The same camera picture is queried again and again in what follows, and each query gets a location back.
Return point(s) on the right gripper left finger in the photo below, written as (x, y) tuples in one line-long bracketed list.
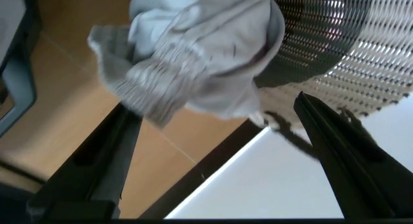
[(96, 172)]

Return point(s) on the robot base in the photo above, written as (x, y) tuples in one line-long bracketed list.
[(19, 88)]

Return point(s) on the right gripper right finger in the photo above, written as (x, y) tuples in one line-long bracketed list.
[(361, 172)]

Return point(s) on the pale grey shorts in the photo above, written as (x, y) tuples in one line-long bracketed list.
[(209, 56)]

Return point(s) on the white laundry basket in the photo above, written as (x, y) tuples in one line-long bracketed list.
[(371, 56)]

